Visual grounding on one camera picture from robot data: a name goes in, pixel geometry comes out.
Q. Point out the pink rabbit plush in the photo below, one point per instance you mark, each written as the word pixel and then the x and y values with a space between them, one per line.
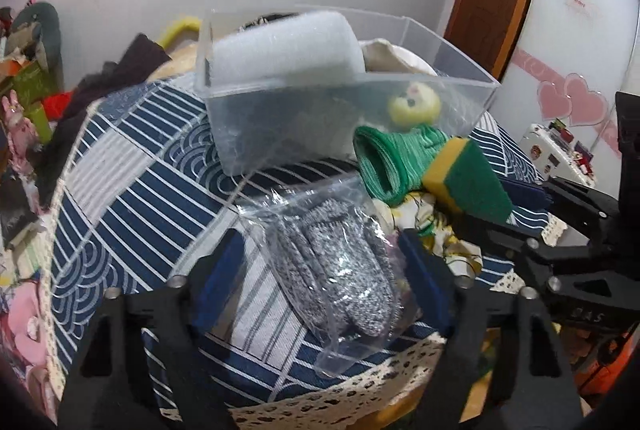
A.
pixel 15 125

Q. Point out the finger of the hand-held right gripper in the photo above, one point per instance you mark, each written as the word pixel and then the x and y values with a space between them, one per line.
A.
pixel 505 237
pixel 580 200

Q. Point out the white wardrobe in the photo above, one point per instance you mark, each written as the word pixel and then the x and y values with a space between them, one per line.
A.
pixel 575 10

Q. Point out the clear plastic box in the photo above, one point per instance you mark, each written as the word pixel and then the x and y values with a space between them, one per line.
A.
pixel 280 120

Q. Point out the yellow green sponge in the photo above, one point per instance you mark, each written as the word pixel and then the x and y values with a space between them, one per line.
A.
pixel 475 185

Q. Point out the pink heart sticker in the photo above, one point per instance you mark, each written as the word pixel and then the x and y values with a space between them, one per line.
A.
pixel 552 102
pixel 585 102

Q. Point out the dark clothing pile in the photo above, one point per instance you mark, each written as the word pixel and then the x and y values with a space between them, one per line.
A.
pixel 135 57

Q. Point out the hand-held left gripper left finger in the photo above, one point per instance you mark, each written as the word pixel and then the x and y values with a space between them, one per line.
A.
pixel 220 280

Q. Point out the floral cloth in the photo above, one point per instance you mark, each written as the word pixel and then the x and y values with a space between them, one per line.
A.
pixel 450 252

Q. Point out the red cloth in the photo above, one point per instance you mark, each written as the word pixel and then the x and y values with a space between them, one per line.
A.
pixel 57 105

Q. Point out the white foam roll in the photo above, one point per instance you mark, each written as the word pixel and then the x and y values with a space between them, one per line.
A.
pixel 285 45

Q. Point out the blue white patterned tablecloth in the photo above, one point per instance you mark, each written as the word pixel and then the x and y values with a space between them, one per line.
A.
pixel 125 190

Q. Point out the pink plush toy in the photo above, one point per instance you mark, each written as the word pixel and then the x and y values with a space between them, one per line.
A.
pixel 25 320

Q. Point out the clear bag of grey socks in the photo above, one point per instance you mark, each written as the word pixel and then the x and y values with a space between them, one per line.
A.
pixel 330 260

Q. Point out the cream cloth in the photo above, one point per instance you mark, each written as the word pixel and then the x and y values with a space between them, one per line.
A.
pixel 390 55

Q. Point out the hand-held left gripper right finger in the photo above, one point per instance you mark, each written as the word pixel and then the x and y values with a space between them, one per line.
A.
pixel 425 280

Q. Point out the small white appliance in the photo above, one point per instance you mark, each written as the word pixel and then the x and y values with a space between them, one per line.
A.
pixel 540 150

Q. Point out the yellow plush face toy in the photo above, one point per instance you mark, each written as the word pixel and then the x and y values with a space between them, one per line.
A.
pixel 412 107

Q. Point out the green dinosaur plush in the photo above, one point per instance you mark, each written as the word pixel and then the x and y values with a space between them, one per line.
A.
pixel 40 17

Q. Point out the green box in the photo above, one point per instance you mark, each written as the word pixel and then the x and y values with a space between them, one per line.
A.
pixel 30 85

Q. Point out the green knitted sock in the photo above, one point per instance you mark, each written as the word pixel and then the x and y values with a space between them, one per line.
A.
pixel 395 160

